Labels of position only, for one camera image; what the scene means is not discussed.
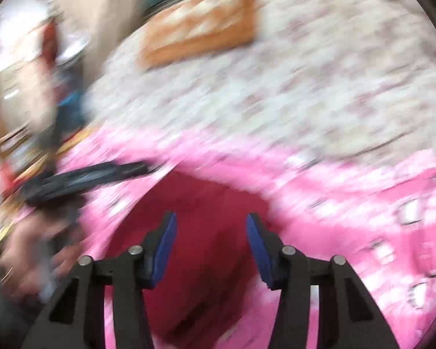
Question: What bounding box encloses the dark red garment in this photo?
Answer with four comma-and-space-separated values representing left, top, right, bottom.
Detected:
106, 171, 269, 348

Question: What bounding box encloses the floral cream bedsheet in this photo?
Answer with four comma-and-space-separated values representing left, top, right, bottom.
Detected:
85, 0, 436, 164

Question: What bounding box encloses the left hand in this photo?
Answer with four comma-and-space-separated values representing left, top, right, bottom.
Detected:
0, 210, 84, 299

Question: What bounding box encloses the orange checkered pillow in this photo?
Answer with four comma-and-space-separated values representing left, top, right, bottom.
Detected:
139, 0, 259, 69

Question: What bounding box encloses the pink penguin blanket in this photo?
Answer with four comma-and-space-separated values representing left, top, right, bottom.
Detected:
60, 126, 436, 348

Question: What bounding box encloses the cluttered bedside shelf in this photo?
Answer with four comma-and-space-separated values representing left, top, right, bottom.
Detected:
0, 0, 90, 197

